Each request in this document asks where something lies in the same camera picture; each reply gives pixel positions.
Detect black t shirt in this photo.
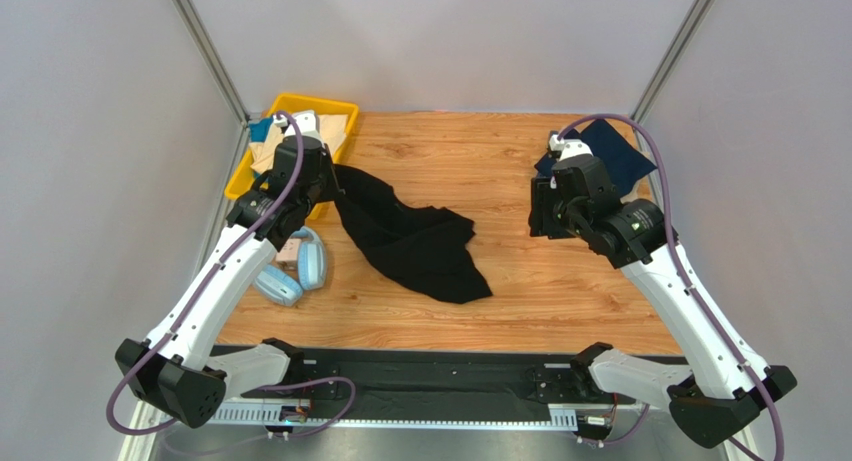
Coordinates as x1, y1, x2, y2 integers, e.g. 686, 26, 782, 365
334, 164, 493, 304

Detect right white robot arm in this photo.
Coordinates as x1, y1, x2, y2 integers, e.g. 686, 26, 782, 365
529, 154, 797, 448

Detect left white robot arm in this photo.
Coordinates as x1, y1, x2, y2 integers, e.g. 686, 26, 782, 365
115, 133, 337, 428

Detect folded navy t shirt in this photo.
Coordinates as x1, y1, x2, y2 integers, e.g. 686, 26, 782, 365
530, 120, 657, 200

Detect cream t shirt in tray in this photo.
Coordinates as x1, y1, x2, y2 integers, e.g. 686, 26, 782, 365
249, 113, 349, 175

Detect teal t shirt in tray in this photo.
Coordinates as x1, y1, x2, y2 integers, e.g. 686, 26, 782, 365
248, 117, 273, 143

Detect small pink box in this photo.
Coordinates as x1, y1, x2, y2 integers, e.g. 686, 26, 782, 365
274, 238, 303, 271

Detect yellow plastic tray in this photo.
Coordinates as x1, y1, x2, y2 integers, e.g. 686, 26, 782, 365
224, 93, 359, 201

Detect light blue headphones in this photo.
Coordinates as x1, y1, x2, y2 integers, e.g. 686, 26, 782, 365
252, 226, 329, 306

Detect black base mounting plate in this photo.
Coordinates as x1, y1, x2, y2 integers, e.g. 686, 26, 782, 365
239, 346, 637, 423

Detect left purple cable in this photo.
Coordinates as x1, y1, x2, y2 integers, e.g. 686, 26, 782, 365
106, 111, 357, 442

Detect purple cable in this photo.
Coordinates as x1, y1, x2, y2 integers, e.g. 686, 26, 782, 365
556, 113, 787, 461
106, 111, 357, 442

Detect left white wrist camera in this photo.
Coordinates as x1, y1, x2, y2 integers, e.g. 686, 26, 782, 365
283, 110, 324, 143

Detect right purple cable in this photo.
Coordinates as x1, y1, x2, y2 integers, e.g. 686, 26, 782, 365
556, 113, 787, 461

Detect aluminium frame rail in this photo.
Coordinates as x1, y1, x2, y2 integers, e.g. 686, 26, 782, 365
171, 0, 250, 270

